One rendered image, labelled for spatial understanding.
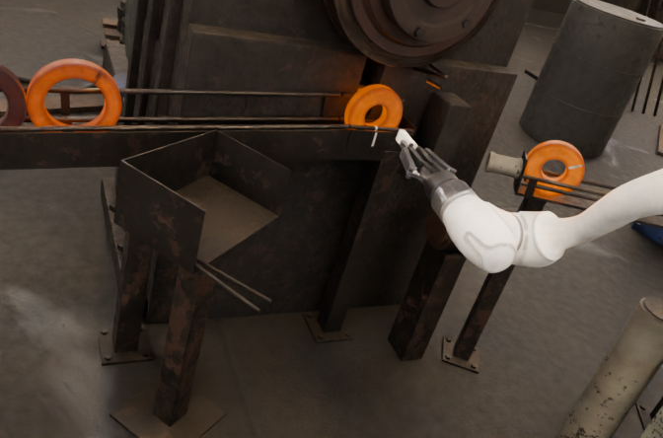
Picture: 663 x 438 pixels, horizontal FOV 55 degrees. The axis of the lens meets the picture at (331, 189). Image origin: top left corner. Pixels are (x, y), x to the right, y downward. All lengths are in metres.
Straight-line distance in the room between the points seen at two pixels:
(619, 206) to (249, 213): 0.70
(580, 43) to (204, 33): 3.04
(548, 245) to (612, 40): 2.90
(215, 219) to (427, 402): 0.94
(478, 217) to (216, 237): 0.51
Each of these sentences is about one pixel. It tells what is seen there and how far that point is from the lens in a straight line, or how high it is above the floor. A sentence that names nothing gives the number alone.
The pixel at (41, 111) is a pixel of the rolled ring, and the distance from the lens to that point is 1.44.
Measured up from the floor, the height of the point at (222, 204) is 0.60.
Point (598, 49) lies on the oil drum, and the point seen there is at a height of 0.67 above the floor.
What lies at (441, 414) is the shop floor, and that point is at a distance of 1.94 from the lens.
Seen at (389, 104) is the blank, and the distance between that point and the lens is 1.64.
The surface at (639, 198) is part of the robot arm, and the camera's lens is 1.09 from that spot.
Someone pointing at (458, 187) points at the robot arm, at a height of 0.77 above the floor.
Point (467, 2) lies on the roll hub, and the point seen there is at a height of 1.08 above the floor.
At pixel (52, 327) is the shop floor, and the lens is 1.91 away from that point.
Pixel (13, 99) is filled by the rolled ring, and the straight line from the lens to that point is 1.42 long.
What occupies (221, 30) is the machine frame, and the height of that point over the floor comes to 0.87.
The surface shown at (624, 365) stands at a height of 0.35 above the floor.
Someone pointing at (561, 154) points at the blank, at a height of 0.76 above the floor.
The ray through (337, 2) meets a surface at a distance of 1.45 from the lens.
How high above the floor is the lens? 1.30
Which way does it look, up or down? 28 degrees down
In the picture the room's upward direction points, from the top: 17 degrees clockwise
